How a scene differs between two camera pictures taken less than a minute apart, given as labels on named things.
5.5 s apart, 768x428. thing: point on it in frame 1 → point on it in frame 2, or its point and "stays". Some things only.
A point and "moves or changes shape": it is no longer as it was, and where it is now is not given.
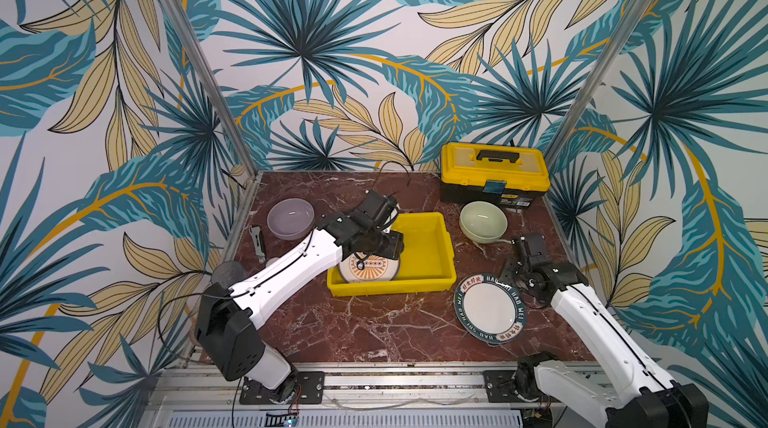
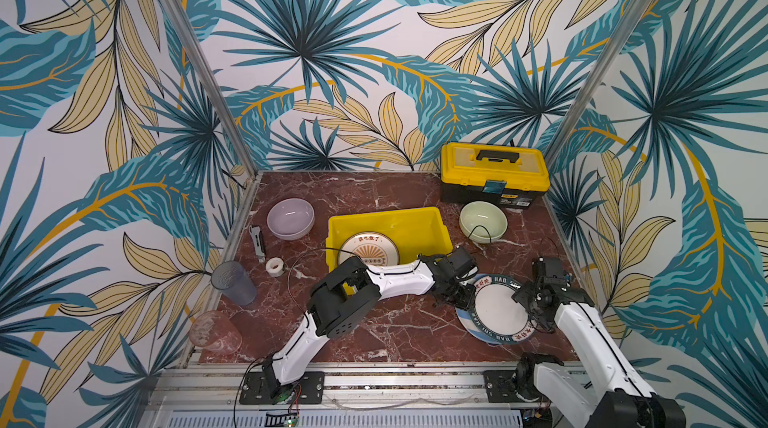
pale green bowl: [482, 222] stays
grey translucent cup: [228, 273] stays
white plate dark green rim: [489, 308] stays
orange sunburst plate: [363, 268] moves or changes shape
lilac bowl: [290, 219] stays
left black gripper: [384, 242] → [459, 290]
